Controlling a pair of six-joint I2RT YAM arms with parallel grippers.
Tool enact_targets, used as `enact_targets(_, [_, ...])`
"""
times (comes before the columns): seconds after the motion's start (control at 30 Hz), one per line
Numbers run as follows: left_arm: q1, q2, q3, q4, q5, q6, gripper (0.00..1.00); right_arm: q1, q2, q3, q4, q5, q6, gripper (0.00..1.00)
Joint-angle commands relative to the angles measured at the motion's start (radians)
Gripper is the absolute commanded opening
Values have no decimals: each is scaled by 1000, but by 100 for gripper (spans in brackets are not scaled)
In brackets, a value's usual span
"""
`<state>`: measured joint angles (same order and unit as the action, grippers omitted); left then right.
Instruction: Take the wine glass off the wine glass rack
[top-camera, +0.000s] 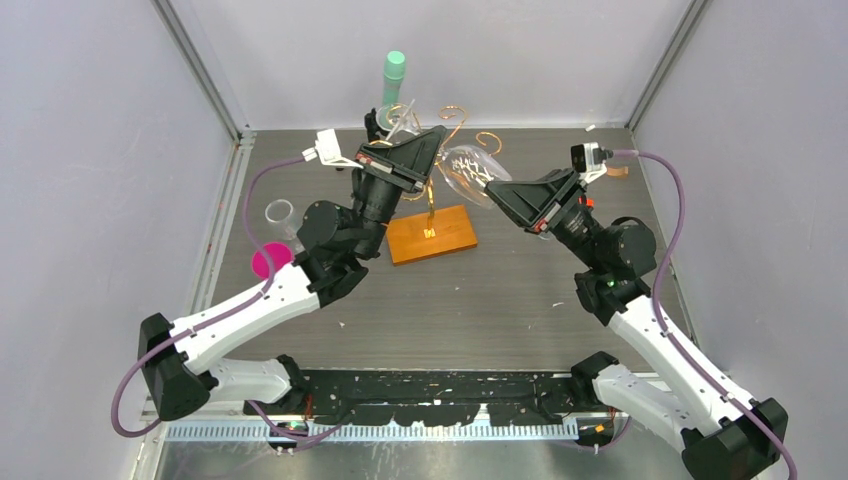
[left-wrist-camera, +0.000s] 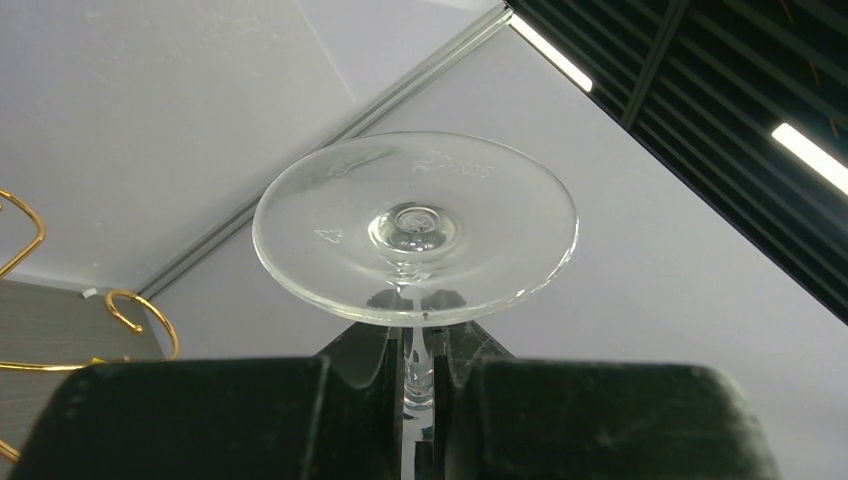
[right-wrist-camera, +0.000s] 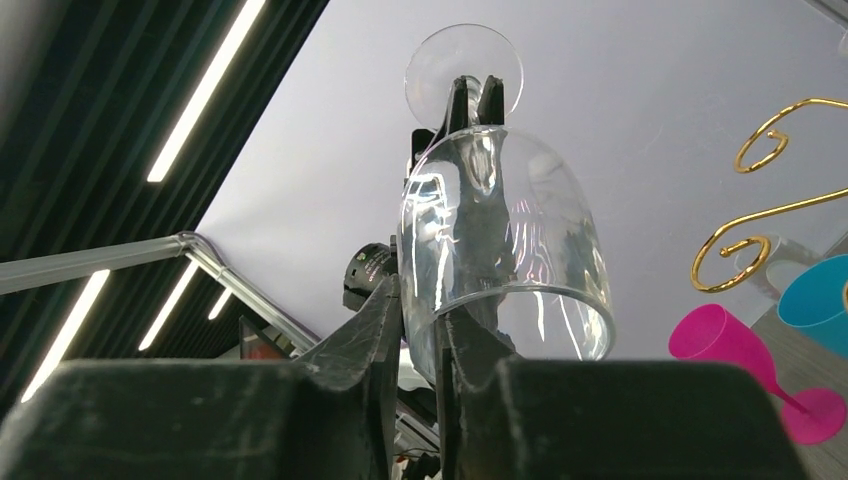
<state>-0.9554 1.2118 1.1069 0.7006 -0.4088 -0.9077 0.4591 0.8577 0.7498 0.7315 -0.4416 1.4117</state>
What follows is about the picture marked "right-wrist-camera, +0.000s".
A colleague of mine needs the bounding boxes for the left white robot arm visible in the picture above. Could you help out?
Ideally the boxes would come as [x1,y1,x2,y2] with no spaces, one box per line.
[342,75,506,311]

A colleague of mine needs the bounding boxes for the pink wine glass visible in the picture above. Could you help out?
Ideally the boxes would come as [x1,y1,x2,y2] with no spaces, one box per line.
[668,303,847,445]

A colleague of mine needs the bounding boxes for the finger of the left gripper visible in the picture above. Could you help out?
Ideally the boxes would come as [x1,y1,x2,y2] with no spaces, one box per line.
[476,75,506,126]
[410,75,470,170]

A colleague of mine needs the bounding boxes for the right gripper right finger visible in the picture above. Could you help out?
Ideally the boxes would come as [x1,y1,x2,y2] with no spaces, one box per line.
[435,309,808,479]

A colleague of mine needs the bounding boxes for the clear wine glass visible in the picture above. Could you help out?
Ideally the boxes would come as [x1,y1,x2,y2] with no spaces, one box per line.
[758,232,824,301]
[397,23,616,382]

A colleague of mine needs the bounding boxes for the clear front wine glass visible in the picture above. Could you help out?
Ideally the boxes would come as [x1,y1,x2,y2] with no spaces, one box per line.
[758,232,824,301]

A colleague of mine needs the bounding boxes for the blue wine glass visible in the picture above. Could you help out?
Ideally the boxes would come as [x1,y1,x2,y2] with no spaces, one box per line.
[777,254,847,358]

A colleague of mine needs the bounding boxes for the gold wire glass rack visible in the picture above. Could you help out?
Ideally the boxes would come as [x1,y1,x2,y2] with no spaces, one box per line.
[690,97,848,313]

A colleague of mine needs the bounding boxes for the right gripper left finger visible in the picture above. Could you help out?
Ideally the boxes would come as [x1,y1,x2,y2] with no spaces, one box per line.
[1,276,402,479]

